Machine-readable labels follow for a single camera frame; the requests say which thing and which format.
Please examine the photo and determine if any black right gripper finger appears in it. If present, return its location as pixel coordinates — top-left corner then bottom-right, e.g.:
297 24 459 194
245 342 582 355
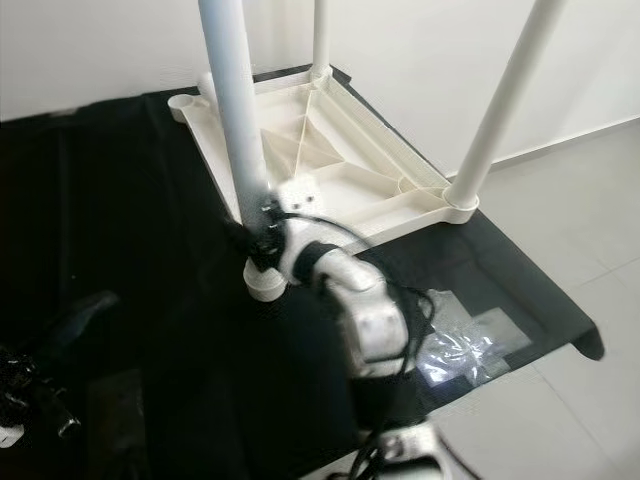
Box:
225 220 268 258

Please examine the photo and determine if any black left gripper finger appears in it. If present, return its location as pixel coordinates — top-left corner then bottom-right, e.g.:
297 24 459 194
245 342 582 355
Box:
40 395 83 443
45 290 121 373

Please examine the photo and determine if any white plastic table top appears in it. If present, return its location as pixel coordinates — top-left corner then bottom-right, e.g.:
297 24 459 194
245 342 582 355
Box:
168 68 481 301

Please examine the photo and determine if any clear tape patch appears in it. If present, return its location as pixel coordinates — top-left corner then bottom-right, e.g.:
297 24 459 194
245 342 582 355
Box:
420 290 533 386

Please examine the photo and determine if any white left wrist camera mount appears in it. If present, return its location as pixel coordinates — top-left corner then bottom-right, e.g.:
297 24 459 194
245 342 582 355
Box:
0 425 26 449

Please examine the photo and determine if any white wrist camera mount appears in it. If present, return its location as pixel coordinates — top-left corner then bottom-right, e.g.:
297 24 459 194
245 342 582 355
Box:
275 175 323 281
0 425 26 449

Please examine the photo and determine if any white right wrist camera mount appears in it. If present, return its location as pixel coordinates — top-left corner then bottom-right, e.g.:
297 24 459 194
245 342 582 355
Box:
275 175 323 281

